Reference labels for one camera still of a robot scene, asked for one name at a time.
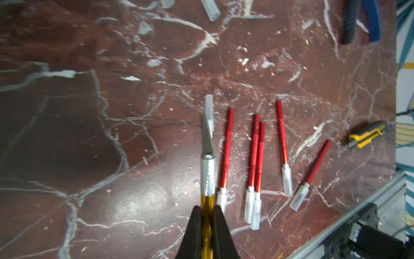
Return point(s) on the translucent white knife cap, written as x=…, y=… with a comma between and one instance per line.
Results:
x=211, y=9

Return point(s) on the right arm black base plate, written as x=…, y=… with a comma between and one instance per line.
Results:
x=338, y=245

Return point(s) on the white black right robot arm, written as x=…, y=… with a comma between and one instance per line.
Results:
x=370, y=243

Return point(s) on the red carving knife capped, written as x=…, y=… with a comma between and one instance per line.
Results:
x=209, y=113

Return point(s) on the yellow black utility knife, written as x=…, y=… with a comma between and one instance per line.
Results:
x=366, y=135

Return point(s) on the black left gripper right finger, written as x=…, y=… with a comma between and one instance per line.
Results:
x=223, y=246

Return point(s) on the aluminium front frame rail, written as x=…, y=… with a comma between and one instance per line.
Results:
x=390, y=201

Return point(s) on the red carving knife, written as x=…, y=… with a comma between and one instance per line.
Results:
x=257, y=205
x=286, y=171
x=249, y=194
x=222, y=192

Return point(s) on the red carving knife angled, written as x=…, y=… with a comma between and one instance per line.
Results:
x=303, y=190

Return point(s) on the gold carving knife capped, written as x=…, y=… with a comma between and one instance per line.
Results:
x=208, y=180

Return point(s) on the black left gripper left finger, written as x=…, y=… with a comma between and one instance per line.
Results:
x=191, y=245

